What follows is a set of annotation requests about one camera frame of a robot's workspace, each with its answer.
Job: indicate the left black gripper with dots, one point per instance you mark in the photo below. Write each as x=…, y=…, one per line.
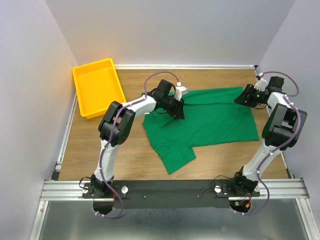
x=178, y=114

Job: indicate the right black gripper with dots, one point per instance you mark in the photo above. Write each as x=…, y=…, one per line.
x=242, y=99

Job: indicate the green t shirt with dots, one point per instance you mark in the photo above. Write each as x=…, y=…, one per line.
x=211, y=117

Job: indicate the yellow plastic tray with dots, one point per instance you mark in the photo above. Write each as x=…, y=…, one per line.
x=97, y=86

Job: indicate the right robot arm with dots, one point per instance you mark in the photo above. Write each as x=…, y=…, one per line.
x=280, y=132

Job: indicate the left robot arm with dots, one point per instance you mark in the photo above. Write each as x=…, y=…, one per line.
x=116, y=124

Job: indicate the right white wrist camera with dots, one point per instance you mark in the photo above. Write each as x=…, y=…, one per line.
x=261, y=83

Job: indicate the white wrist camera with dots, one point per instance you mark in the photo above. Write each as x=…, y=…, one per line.
x=180, y=91
x=261, y=83

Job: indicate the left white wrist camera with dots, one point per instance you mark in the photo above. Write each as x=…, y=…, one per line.
x=180, y=91

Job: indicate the aluminium right side rail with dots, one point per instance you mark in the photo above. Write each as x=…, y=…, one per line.
x=287, y=167

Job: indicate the aluminium rail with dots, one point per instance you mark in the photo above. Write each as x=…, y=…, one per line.
x=287, y=167
x=62, y=149
x=291, y=188

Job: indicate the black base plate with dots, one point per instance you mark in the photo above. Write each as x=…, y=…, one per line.
x=167, y=194

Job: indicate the aluminium front rail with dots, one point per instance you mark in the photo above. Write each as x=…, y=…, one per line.
x=291, y=188

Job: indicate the aluminium left side rail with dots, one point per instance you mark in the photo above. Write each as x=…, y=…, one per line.
x=62, y=149

